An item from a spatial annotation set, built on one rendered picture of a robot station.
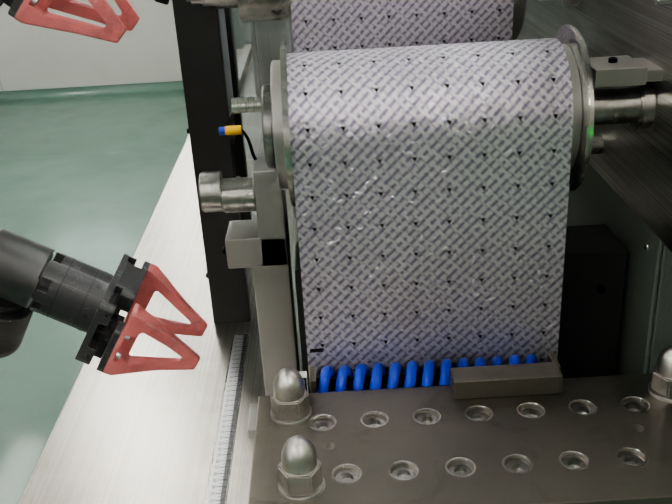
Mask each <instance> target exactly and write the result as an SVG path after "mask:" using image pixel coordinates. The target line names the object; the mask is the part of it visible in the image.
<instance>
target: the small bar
mask: <svg viewBox="0 0 672 504"><path fill-rule="evenodd" d="M562 383H563V375H562V373H561V371H560V369H559V367H558V365H557V363H556V362H545V363H527V364H510V365H493V366H476V367H459V368H450V386H451V390H452V394H453V398H454V399H470V398H487V397H504V396H521V395H538V394H555V393H562Z"/></svg>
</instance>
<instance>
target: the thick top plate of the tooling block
mask: <svg viewBox="0 0 672 504"><path fill-rule="evenodd" d="M652 376H653V373H648V374H630V375H613V376H596V377H579V378H563V383H562V393H555V394H538V395H521V396H504V397H487V398H470V399H454V398H453V394H452V390H451V386H450V385H442V386H425V387H408V388H391V389H374V390H357V391H340V392H323V393H309V399H310V406H311V407H312V416H311V417H310V419H309V420H307V421H306V422H304V423H302V424H300V425H296V426H282V425H278V424H276V423H275V422H273V421H272V419H271V417H270V411H271V400H270V396H259V401H258V411H257V421H256V431H255V441H254V451H253V461H252V470H251V480H250V490H249V500H248V504H672V403H667V402H663V401H660V400H658V399H656V398H654V397H653V396H652V395H651V394H650V393H649V391H648V384H649V383H650V381H652ZM296 435H301V436H304V437H306V438H308V439H309V440H310V441H311V442H312V443H313V445H314V447H315V450H316V455H317V459H318V460H319V461H320V462H321V463H322V475H323V477H324V479H325V489H324V491H323V493H322V494H321V495H320V496H319V497H317V498H316V499H313V500H311V501H308V502H302V503H296V502H290V501H288V500H286V499H284V498H282V497H281V496H280V494H279V493H278V488H277V484H278V481H279V478H278V465H279V464H280V463H281V452H282V448H283V445H284V444H285V442H286V441H287V440H288V439H289V438H291V437H293V436H296Z"/></svg>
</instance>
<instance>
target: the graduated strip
mask: <svg viewBox="0 0 672 504"><path fill-rule="evenodd" d="M248 342H249V334H237V335H233V338H232V344H231V349H230V355H229V361H228V367H227V373H226V379H225V385H224V391H223V396H222V402H221V408H220V414H219V420H218V426H217V432H216V438H215V443H214V449H213V455H212V461H211V467H210V473H209V479H208V485H207V490H206V496H205V502H204V504H227V497H228V490H229V482H230V475H231V467H232V460H233V453H234V445H235V438H236V430H237V423H238V416H239V408H240V401H241V393H242V386H243V379H244V371H245V364H246V356H247V349H248Z"/></svg>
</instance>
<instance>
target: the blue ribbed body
mask: <svg viewBox="0 0 672 504"><path fill-rule="evenodd" d="M527 363H538V360H537V356H536V355H534V354H529V355H527V357H526V364H527ZM510 364H521V361H520V357H519V356H517V355H512V356H510V358H509V365H510ZM493 365H504V362H503V358H502V357H501V356H495V357H493V359H492V366H493ZM476 366H487V362H486V359H485V358H484V357H478V358H476V360H475V367H476ZM459 367H470V363H469V360H468V359H467V358H461V359H459V361H458V367H457V368H459ZM450 368H453V364H452V361H451V360H450V359H444V360H442V362H441V367H440V371H437V368H436V365H435V362H434V361H433V360H427V361H425V363H424V367H423V372H420V368H419V365H418V363H417V362H416V361H410V362H408V364H407V368H406V373H404V372H403V369H402V366H401V364H400V363H399V362H393V363H391V365H390V368H389V374H387V373H386V369H385V366H384V365H383V364H382V363H376V364H374V365H373V369H372V374H371V375H370V373H369V370H368V367H367V366H366V365H365V364H359V365H357V366H356V369H355V374H354V376H353V373H352V370H351V368H350V367H349V366H348V365H342V366H340V367H339V369H338V373H337V377H336V373H335V371H334V369H333V367H331V366H325V367H323V368H322V370H321V373H320V378H317V392H318V393H323V392H340V391H357V390H374V389H391V388H408V387H425V386H442V385H450Z"/></svg>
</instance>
